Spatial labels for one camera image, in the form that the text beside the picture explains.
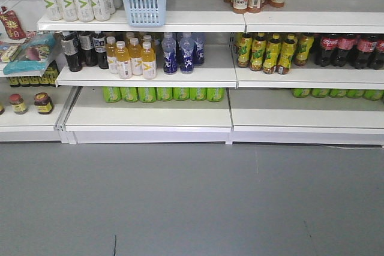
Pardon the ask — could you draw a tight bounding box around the white middle shelf board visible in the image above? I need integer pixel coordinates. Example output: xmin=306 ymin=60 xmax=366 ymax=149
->
xmin=56 ymin=44 xmax=383 ymax=90

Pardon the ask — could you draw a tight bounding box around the blue sports drink bottle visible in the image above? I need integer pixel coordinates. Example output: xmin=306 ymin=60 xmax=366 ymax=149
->
xmin=179 ymin=32 xmax=195 ymax=74
xmin=192 ymin=32 xmax=205 ymax=66
xmin=161 ymin=32 xmax=178 ymax=74

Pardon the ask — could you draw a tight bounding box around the white bottom shelf board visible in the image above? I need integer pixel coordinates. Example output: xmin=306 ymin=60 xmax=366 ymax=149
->
xmin=62 ymin=87 xmax=383 ymax=145

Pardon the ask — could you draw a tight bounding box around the orange vitamin drink bottle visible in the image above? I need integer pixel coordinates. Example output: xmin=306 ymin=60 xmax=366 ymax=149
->
xmin=106 ymin=37 xmax=118 ymax=74
xmin=128 ymin=38 xmax=143 ymax=76
xmin=115 ymin=41 xmax=133 ymax=79
xmin=142 ymin=41 xmax=157 ymax=80

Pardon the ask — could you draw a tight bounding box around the yellow lemon tea bottle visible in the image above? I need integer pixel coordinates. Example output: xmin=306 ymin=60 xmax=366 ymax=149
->
xmin=237 ymin=33 xmax=253 ymax=68
xmin=250 ymin=32 xmax=266 ymax=71
xmin=277 ymin=34 xmax=296 ymax=75
xmin=294 ymin=32 xmax=314 ymax=67
xmin=262 ymin=33 xmax=281 ymax=74

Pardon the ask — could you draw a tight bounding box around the dark tea bottle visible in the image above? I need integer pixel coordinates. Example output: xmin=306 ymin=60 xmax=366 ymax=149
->
xmin=79 ymin=31 xmax=97 ymax=67
xmin=92 ymin=31 xmax=109 ymax=69
xmin=61 ymin=31 xmax=82 ymax=72

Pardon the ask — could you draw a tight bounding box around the sauce jar red lid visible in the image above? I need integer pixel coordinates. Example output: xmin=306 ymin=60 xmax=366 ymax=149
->
xmin=34 ymin=92 xmax=54 ymax=115
xmin=9 ymin=94 xmax=28 ymax=115

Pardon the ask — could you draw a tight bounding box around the plastic cola bottle red label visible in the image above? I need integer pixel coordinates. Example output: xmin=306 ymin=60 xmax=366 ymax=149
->
xmin=331 ymin=34 xmax=356 ymax=67
xmin=368 ymin=34 xmax=383 ymax=70
xmin=314 ymin=33 xmax=340 ymax=67
xmin=352 ymin=34 xmax=378 ymax=69

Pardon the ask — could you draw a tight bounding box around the teal snack bag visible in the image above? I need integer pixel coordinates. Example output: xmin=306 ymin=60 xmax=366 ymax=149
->
xmin=1 ymin=32 xmax=61 ymax=77

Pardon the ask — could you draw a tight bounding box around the red snack pouch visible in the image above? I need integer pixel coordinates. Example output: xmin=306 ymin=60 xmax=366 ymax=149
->
xmin=1 ymin=6 xmax=26 ymax=40

